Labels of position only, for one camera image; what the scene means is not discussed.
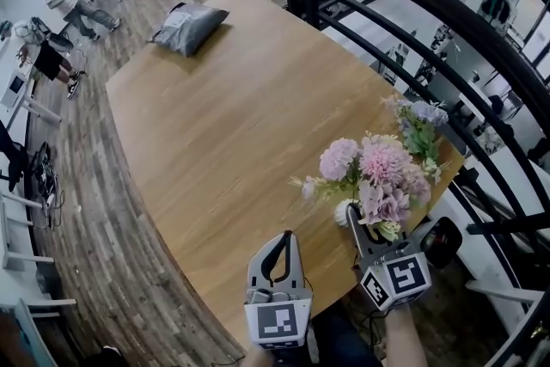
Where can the white microwave oven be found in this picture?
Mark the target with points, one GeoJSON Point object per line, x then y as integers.
{"type": "Point", "coordinates": [13, 88]}

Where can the purple flower bunch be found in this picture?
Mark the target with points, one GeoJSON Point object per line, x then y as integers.
{"type": "Point", "coordinates": [419, 129]}

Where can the person's right forearm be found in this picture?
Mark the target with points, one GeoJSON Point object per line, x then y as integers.
{"type": "Point", "coordinates": [406, 339]}

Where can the white vase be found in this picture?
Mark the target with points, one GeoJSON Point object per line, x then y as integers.
{"type": "Point", "coordinates": [341, 212]}

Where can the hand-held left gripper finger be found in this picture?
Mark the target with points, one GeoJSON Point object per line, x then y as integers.
{"type": "Point", "coordinates": [298, 266]}
{"type": "Point", "coordinates": [254, 275]}

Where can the wooden table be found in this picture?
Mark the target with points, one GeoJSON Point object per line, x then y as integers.
{"type": "Point", "coordinates": [236, 142]}

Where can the black office chair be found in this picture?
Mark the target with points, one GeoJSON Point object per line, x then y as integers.
{"type": "Point", "coordinates": [13, 154]}

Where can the grey waste bin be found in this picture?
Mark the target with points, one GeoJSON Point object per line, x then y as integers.
{"type": "Point", "coordinates": [455, 240]}

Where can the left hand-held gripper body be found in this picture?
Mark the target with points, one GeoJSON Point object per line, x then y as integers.
{"type": "Point", "coordinates": [277, 320]}

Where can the grey plastic bag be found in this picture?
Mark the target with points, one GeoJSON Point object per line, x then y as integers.
{"type": "Point", "coordinates": [193, 28]}

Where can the person's dark trousers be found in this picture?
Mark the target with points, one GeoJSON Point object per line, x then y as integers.
{"type": "Point", "coordinates": [344, 339]}

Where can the pink flowers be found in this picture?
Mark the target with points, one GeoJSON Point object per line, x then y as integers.
{"type": "Point", "coordinates": [380, 167]}

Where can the person's left forearm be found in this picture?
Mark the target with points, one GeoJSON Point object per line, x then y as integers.
{"type": "Point", "coordinates": [258, 356]}

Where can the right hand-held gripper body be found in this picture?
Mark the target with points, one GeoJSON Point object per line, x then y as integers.
{"type": "Point", "coordinates": [404, 277]}

